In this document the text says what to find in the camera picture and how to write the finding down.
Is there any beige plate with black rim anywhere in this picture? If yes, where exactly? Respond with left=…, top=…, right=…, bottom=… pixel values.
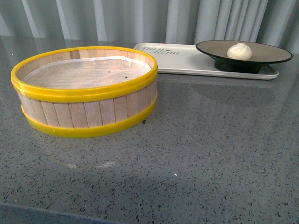
left=196, top=40, right=293, bottom=74

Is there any white steamed bun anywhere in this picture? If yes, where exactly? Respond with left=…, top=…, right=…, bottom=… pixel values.
left=227, top=43, right=252, bottom=61

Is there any white rectangular tray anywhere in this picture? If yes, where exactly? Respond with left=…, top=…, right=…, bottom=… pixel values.
left=134, top=43, right=279, bottom=80

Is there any yellow rimmed wooden steamer basket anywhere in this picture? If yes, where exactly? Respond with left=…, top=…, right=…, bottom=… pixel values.
left=11, top=46, right=158, bottom=138

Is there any white steamer liner cloth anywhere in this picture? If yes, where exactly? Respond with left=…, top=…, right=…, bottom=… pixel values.
left=22, top=56, right=151, bottom=89

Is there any grey pleated curtain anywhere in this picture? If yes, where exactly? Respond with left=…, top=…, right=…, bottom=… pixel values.
left=0, top=0, right=299, bottom=53

